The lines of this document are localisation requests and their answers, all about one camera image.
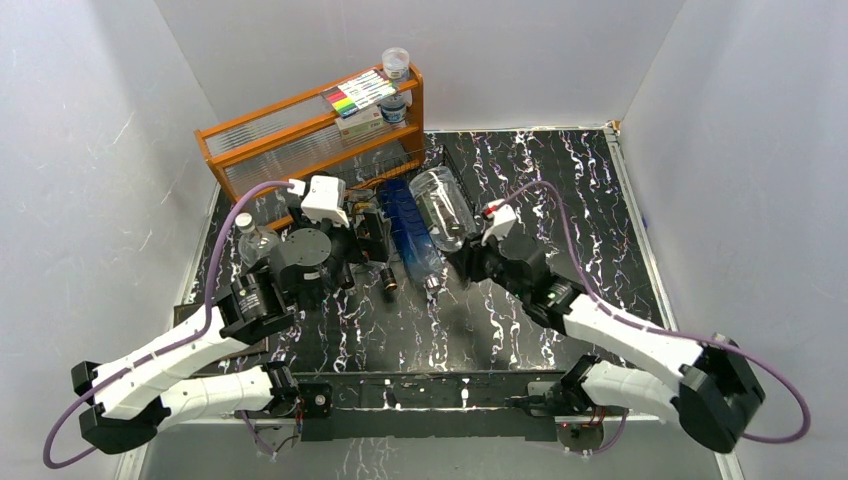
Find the orange wooden shelf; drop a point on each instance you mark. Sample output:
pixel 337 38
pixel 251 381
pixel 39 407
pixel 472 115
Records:
pixel 299 136

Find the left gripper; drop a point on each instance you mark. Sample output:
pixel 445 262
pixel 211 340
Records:
pixel 358 254

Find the clear bottle white cap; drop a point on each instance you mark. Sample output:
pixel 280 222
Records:
pixel 446 213

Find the blue label jar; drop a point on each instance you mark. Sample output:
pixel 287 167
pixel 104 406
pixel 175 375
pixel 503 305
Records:
pixel 393 108

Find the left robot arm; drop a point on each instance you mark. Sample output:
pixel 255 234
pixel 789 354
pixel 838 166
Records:
pixel 132 399

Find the clear whisky bottle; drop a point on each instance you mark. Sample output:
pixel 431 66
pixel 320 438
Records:
pixel 364 202

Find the blue glass bottle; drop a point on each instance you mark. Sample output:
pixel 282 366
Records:
pixel 422 261

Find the dark green wine bottle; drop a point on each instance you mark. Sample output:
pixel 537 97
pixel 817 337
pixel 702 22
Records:
pixel 346 279

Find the black wire wine rack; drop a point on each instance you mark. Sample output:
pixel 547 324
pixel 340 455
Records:
pixel 372 173

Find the marker pen set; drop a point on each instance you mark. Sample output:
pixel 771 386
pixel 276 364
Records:
pixel 359 93

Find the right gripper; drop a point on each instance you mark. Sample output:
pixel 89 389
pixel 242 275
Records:
pixel 470 255

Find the small clear bottle left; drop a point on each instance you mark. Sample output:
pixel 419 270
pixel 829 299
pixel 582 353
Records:
pixel 256 242

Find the clear plastic jar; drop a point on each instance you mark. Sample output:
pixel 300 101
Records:
pixel 395 64

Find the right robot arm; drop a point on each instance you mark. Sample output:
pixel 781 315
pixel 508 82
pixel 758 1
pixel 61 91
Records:
pixel 706 387

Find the white cardboard box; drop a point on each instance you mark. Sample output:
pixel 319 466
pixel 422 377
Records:
pixel 363 122

